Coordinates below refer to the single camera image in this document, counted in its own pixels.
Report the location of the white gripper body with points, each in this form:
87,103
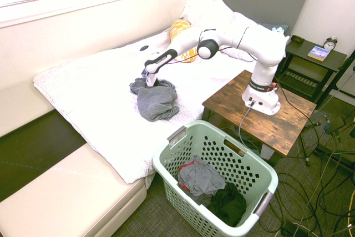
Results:
151,79

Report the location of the grey heather garment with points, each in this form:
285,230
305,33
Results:
155,103

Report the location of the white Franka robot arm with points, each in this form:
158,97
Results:
263,42

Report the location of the green plastic laundry basket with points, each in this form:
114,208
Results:
249,173

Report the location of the small black round object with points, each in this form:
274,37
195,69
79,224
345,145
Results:
144,47

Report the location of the white circle-patterned bedspread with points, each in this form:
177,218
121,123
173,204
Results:
97,95

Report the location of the yellow patterned cushion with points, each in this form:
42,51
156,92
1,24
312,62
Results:
178,29

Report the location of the white pillow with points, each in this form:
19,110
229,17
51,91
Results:
219,12
195,4
238,52

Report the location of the grey garment with red trim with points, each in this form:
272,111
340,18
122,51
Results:
202,178

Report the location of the rustic wooden side table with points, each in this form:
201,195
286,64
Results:
266,126

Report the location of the teal cloth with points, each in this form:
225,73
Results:
276,29

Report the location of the cream bed mattress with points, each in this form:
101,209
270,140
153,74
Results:
69,192

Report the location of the black garment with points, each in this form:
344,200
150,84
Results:
227,203

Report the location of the small black box device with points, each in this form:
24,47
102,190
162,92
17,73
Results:
297,39

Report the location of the black nightstand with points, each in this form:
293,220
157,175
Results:
305,62

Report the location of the blue paperback book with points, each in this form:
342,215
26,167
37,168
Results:
319,53

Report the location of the black twin-bell alarm clock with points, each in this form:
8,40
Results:
330,44

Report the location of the black camera stand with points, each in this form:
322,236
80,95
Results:
337,81

